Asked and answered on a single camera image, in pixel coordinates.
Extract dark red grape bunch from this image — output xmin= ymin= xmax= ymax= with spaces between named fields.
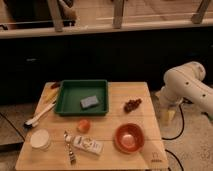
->
xmin=124 ymin=99 xmax=142 ymax=113

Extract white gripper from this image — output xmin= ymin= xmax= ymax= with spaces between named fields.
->
xmin=160 ymin=101 xmax=177 ymax=126

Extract orange peach fruit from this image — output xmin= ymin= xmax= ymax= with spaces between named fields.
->
xmin=77 ymin=119 xmax=91 ymax=133

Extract red bowl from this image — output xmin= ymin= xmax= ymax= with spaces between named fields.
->
xmin=113 ymin=123 xmax=145 ymax=154

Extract blue grey sponge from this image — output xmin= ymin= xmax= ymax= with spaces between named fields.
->
xmin=80 ymin=96 xmax=99 ymax=109

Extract silver fork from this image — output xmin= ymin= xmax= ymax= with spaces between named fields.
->
xmin=64 ymin=131 xmax=76 ymax=165

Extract green plastic tray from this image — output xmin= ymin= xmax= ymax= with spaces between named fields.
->
xmin=54 ymin=80 xmax=109 ymax=116

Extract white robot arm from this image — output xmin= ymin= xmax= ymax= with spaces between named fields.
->
xmin=159 ymin=61 xmax=213 ymax=125

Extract black cable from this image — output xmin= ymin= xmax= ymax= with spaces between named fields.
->
xmin=161 ymin=103 xmax=186 ymax=171

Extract white carton box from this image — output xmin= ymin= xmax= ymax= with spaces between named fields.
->
xmin=73 ymin=136 xmax=103 ymax=155

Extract dark red small object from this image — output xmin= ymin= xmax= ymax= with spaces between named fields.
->
xmin=51 ymin=82 xmax=60 ymax=89

